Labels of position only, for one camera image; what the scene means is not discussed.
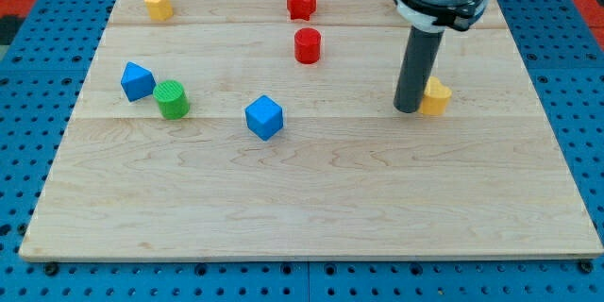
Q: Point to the blue triangle block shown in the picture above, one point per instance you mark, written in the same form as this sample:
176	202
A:
137	82

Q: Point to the blue cube block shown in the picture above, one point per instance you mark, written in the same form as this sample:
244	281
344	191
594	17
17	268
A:
264	117

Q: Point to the light wooden board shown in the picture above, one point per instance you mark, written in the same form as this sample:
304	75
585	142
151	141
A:
348	177

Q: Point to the red cylinder block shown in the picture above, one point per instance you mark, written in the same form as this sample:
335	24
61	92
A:
307	45

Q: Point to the red star block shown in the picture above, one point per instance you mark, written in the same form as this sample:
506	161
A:
301	9

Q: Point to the green cylinder block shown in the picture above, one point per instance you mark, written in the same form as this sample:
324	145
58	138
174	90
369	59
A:
171	99

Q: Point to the yellow heart block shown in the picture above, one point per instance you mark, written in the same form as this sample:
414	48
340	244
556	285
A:
436	97

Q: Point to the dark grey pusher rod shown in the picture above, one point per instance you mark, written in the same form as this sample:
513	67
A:
420	54

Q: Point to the yellow pentagon block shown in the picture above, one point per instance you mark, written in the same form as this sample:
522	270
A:
159	10

